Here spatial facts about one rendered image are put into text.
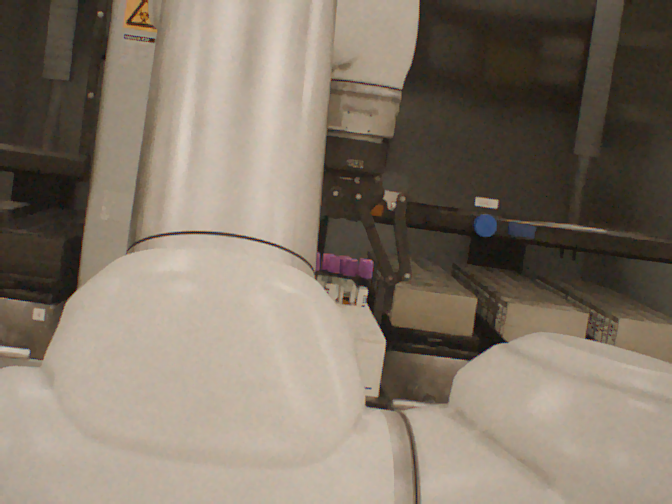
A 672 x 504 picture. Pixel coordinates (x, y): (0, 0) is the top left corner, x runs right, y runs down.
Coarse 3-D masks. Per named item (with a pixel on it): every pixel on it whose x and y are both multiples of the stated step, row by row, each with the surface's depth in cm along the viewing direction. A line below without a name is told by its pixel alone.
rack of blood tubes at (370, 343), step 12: (348, 312) 142; (360, 312) 144; (360, 324) 133; (372, 324) 135; (360, 336) 124; (372, 336) 126; (360, 348) 123; (372, 348) 123; (384, 348) 124; (360, 360) 123; (372, 360) 123; (372, 372) 124; (372, 384) 124
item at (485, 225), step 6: (480, 216) 165; (486, 216) 165; (474, 222) 165; (480, 222) 165; (486, 222) 165; (492, 222) 165; (474, 228) 165; (480, 228) 165; (486, 228) 165; (492, 228) 165; (480, 234) 165; (486, 234) 165; (492, 234) 165
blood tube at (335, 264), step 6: (330, 258) 149; (336, 258) 148; (342, 258) 149; (330, 264) 148; (336, 264) 148; (330, 270) 148; (336, 270) 148; (330, 276) 148; (336, 276) 148; (330, 282) 148; (336, 282) 149; (330, 288) 148; (336, 288) 149; (330, 294) 148
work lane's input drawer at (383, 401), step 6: (384, 390) 134; (366, 396) 123; (372, 396) 123; (378, 396) 126; (384, 396) 124; (366, 402) 121; (372, 402) 121; (378, 402) 121; (384, 402) 121; (390, 402) 128; (378, 408) 121; (384, 408) 121; (390, 408) 125
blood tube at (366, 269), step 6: (366, 264) 148; (372, 264) 148; (360, 270) 148; (366, 270) 148; (372, 270) 148; (360, 276) 148; (366, 276) 148; (360, 282) 148; (366, 282) 148; (360, 288) 148; (366, 288) 148; (360, 294) 148; (366, 294) 148; (360, 300) 148; (360, 306) 148
